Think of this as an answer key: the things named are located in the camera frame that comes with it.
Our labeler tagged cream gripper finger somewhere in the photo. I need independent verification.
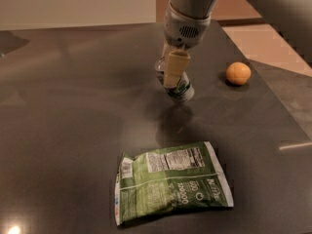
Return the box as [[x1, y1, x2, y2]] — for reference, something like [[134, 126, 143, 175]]
[[163, 50, 190, 89]]

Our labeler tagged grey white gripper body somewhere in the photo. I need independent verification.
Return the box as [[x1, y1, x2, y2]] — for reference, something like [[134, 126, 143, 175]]
[[164, 4, 211, 50]]

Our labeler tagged silver green 7up can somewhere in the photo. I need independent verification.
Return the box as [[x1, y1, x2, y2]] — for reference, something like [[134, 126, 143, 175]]
[[154, 57, 195, 103]]

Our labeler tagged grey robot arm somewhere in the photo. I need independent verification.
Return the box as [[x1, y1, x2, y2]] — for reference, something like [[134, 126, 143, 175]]
[[164, 0, 312, 65]]

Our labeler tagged orange round fruit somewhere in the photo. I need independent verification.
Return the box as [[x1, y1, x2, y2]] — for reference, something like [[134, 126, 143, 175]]
[[226, 62, 252, 86]]

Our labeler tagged green snack bag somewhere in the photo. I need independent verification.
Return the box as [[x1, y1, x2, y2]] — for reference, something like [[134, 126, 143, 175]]
[[114, 141, 234, 225]]

